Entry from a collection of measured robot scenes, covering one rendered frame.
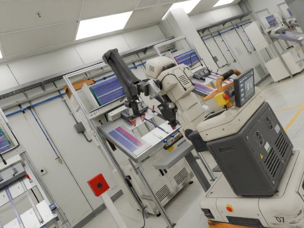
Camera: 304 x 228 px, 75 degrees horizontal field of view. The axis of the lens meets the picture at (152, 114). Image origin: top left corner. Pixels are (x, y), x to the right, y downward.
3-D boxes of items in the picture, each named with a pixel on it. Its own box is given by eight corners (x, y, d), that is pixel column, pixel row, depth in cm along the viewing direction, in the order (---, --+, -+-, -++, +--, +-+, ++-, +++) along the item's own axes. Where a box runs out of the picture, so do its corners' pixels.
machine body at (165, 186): (197, 179, 251) (172, 137, 251) (158, 219, 213) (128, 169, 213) (169, 179, 306) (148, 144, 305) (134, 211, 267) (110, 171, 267)
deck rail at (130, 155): (138, 162, 191) (137, 158, 187) (136, 163, 190) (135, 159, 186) (98, 130, 234) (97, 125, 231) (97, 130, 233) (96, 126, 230)
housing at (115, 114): (143, 108, 268) (142, 99, 260) (112, 125, 242) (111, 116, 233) (139, 106, 273) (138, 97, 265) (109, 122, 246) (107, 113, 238)
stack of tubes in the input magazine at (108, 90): (135, 90, 260) (124, 72, 260) (101, 106, 233) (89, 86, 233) (130, 93, 271) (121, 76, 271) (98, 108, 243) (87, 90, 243)
